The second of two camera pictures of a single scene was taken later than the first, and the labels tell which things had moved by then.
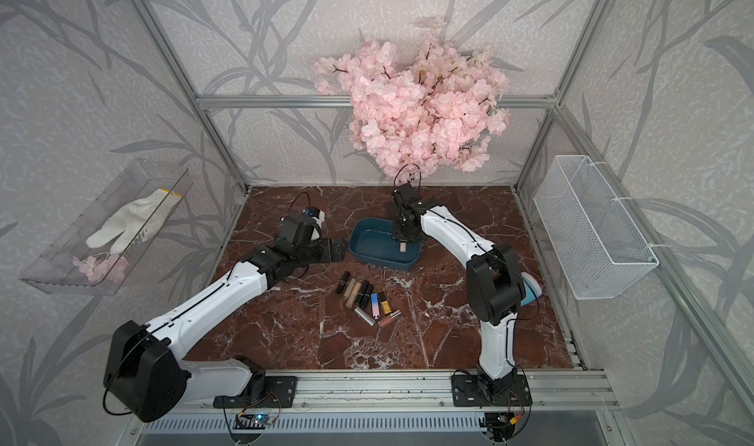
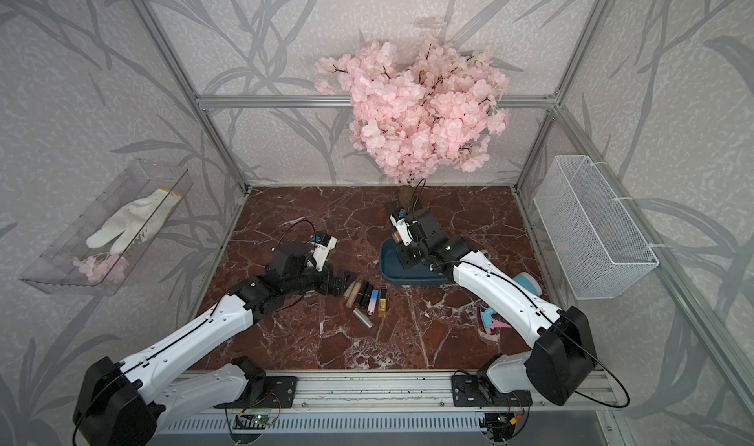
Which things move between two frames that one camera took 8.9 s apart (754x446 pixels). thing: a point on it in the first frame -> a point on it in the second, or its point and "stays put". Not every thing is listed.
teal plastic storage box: (373, 241) -> (392, 271)
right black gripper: (396, 234) -> (402, 251)
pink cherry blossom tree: (430, 108) stays put
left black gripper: (327, 250) -> (338, 290)
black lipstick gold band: (361, 293) stays put
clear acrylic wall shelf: (99, 252) stays put
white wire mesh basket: (602, 246) stays put
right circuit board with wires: (500, 426) stays put
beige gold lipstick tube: (350, 288) stays put
